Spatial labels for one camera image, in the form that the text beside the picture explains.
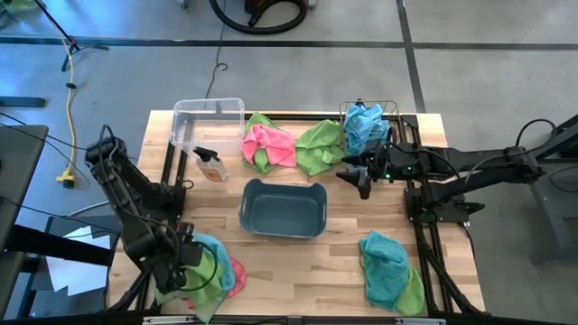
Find white paper sheets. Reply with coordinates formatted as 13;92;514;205
44;224;115;297

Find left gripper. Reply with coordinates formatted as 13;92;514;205
153;243;204;294

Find thin black floor cable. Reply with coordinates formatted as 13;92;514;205
205;0;229;99

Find black tripod stand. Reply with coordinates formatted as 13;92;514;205
32;0;110;73

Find black flat floor bar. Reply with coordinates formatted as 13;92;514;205
0;95;47;109

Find clear plastic bin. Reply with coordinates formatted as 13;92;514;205
170;97;246;159

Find grey-blue plastic basket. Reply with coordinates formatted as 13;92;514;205
238;178;329;239

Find black vacuum hose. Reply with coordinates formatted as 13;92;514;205
209;0;310;36

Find yellow extension cable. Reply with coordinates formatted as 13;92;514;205
47;13;78;189

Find silver metal bracket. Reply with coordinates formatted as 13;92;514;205
396;317;447;325
143;315;196;325

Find teal microfiber towel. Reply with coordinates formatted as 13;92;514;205
359;230;413;313

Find metal wire basket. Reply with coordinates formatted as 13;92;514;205
338;98;406;178

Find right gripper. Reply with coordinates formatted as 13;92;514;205
336;143;407;200

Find dark grey desk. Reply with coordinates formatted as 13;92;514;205
0;124;50;317

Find pale green microfiber towel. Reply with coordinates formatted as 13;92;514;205
151;270;229;325

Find black support beam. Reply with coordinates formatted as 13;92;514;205
0;224;115;268

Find dark grey equipment stand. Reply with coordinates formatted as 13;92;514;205
498;113;578;265

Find black aluminium table frame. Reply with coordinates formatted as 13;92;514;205
106;111;488;317

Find spray bottle with black head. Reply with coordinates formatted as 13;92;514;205
192;146;230;183

